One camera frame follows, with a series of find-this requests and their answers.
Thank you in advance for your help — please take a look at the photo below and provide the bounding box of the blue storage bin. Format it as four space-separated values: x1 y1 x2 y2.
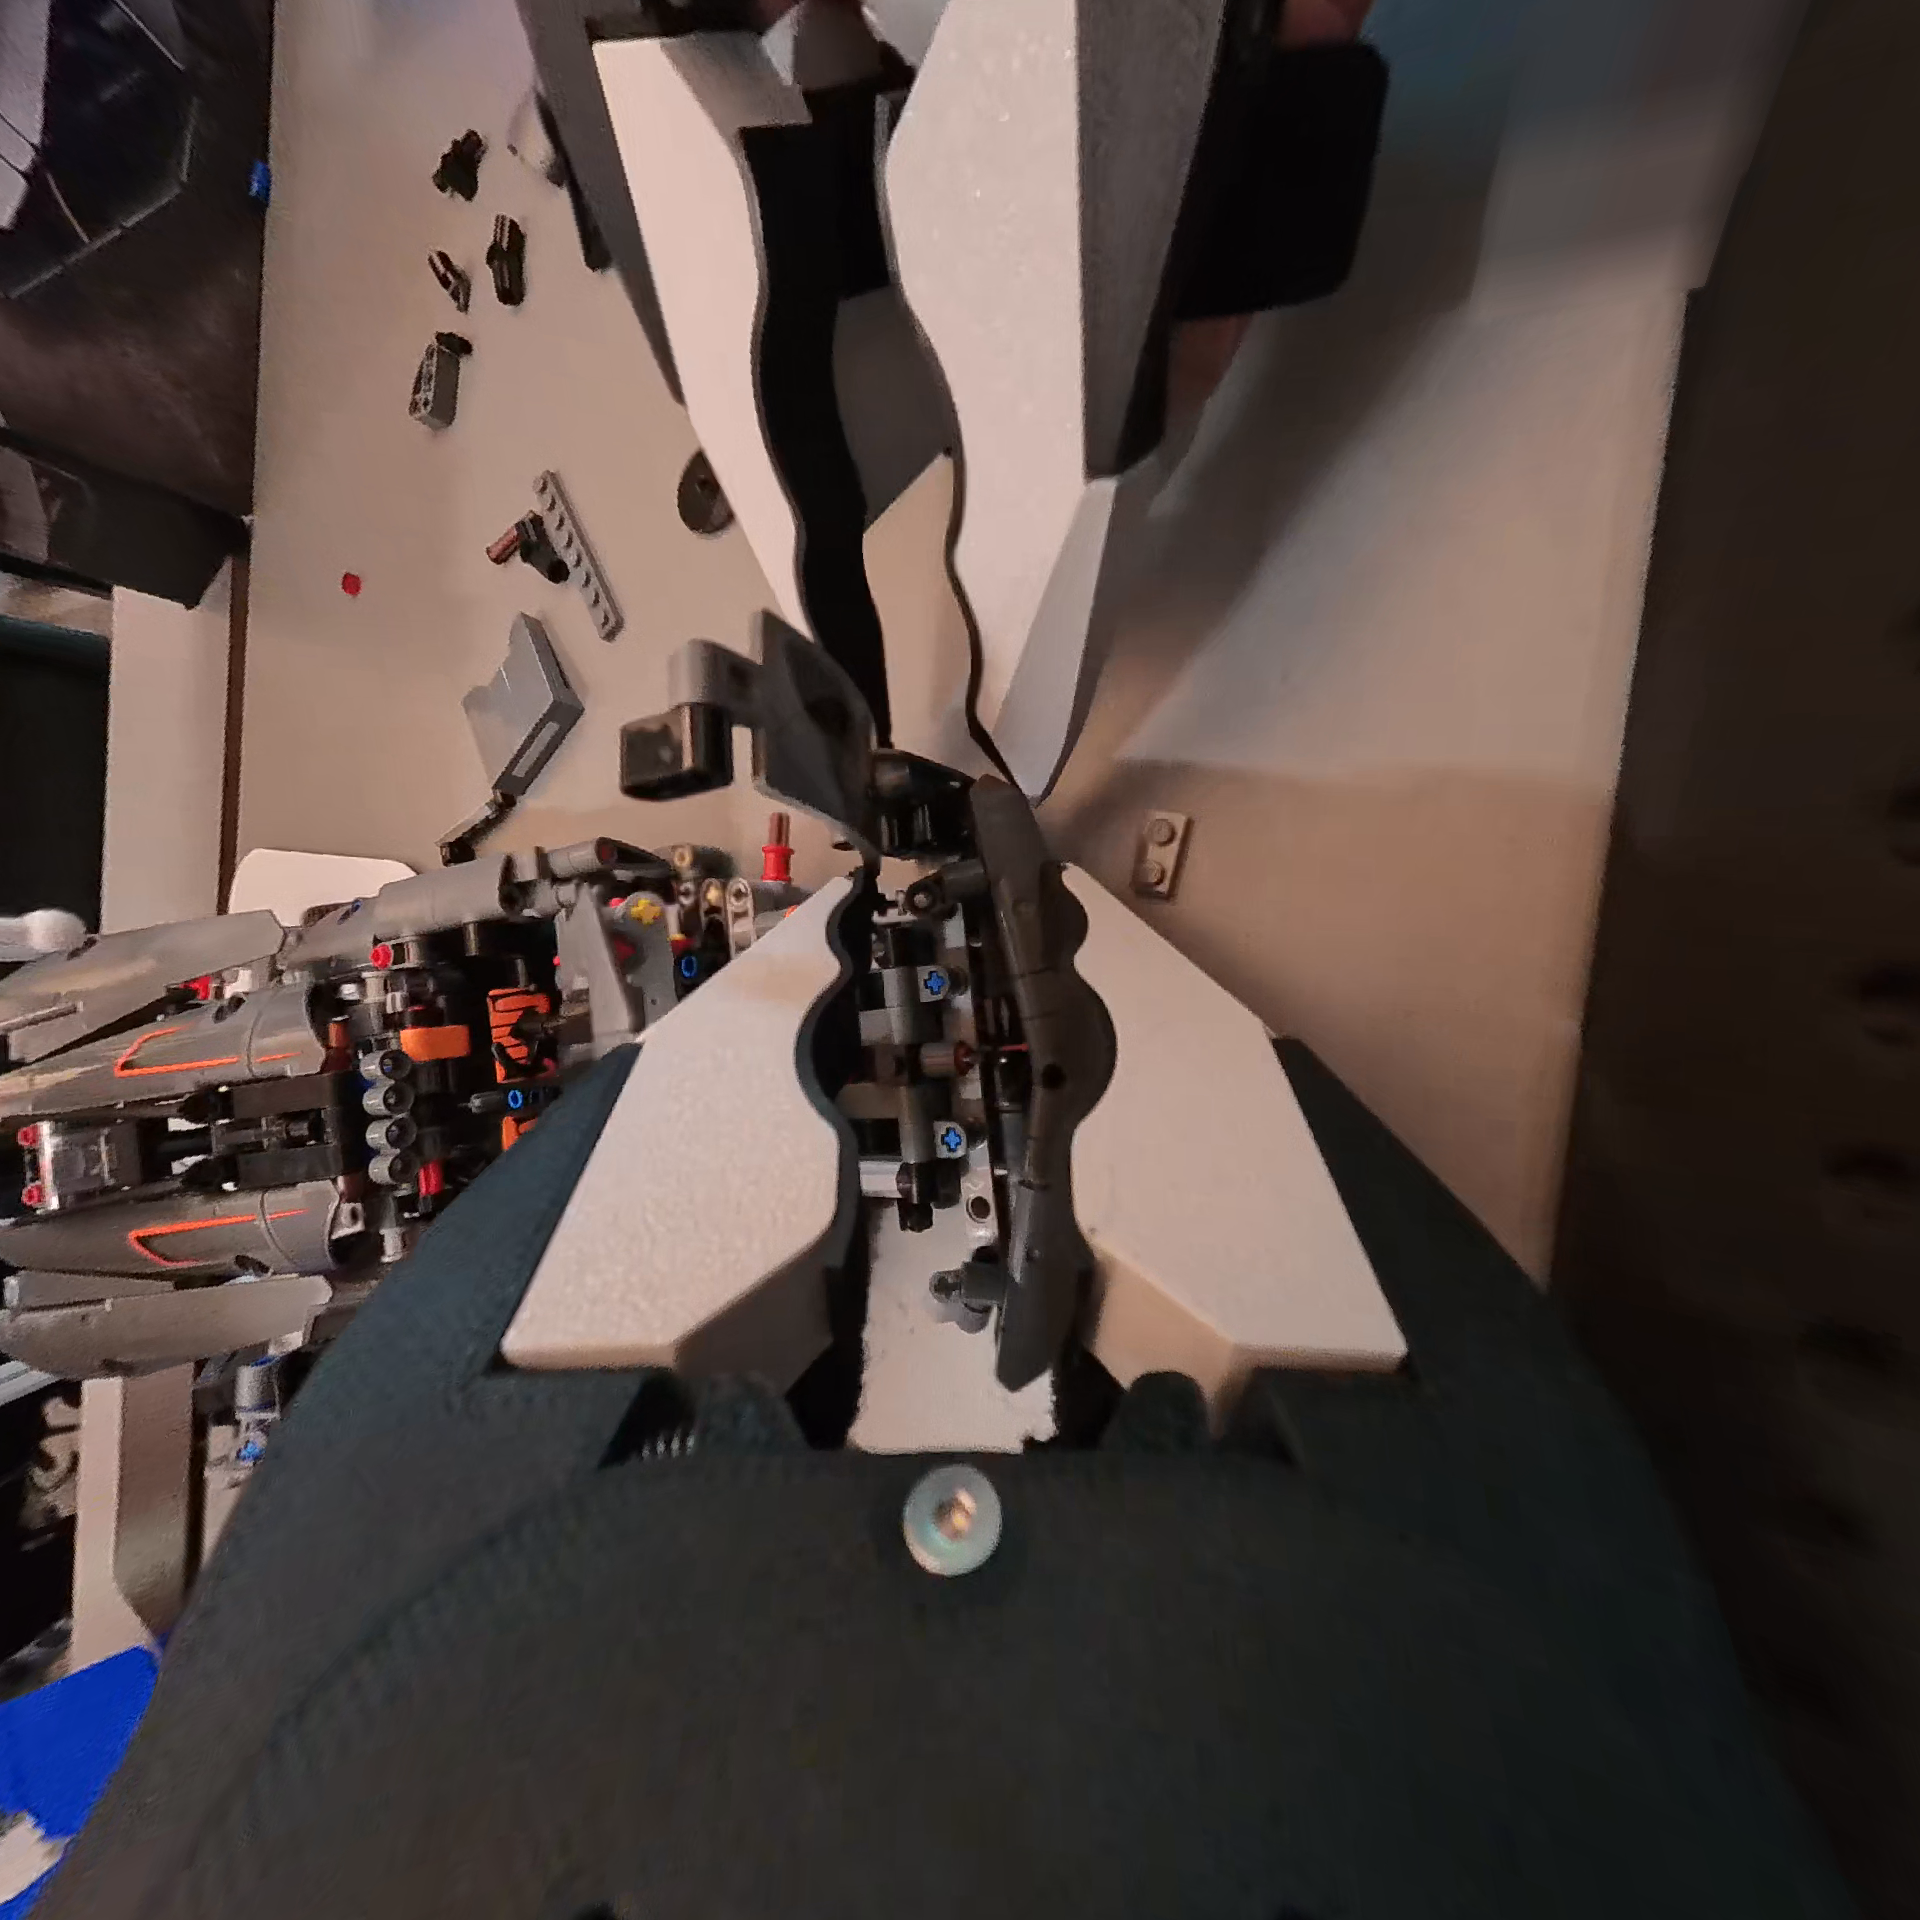
0 1647 164 1900

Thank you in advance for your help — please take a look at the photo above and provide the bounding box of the grey lego plate with holes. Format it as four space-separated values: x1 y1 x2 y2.
528 471 628 639

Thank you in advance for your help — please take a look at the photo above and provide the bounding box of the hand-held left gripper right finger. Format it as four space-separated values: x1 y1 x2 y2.
1056 866 1414 1406

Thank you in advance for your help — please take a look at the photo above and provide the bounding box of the grey orange lego car model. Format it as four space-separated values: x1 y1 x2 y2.
0 602 1125 1487

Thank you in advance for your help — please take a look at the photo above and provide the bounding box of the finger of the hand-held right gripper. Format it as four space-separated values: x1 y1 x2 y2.
591 31 901 756
883 0 1128 804

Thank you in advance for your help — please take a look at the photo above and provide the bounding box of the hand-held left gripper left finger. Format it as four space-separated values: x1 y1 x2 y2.
498 869 878 1410

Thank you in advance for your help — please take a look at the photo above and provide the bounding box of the grey lego panel assembly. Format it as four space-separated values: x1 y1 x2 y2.
458 607 591 797

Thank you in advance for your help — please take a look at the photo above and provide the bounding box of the dark box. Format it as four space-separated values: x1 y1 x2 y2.
0 0 279 607

